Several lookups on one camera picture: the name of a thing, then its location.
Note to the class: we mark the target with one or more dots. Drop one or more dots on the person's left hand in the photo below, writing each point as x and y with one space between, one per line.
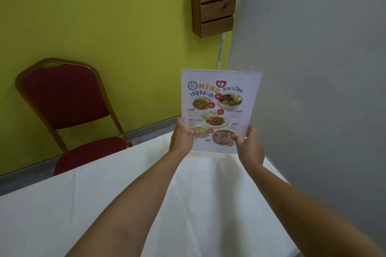
180 139

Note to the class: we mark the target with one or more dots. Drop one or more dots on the person's right hand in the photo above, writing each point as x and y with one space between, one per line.
251 148

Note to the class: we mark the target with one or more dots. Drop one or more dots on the person's left thumb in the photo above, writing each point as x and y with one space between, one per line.
191 132

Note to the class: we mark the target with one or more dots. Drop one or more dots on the person's right thumb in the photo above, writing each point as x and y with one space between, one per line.
237 140

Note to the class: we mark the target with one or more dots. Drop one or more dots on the laminated food menu sheet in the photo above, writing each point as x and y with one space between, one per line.
220 106

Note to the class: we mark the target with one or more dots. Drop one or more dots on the person's right forearm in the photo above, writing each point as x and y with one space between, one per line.
304 214

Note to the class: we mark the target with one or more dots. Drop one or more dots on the person's left forearm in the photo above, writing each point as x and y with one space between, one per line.
129 205

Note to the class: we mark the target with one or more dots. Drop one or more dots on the white tablecloth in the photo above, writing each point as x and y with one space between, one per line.
144 199

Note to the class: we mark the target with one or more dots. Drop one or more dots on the red padded banquet chair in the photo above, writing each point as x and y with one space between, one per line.
69 109

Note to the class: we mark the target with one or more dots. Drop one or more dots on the white wall conduit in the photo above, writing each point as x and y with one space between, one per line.
220 52

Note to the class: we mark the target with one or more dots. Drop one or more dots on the wooden wall rack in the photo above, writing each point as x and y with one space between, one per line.
214 0

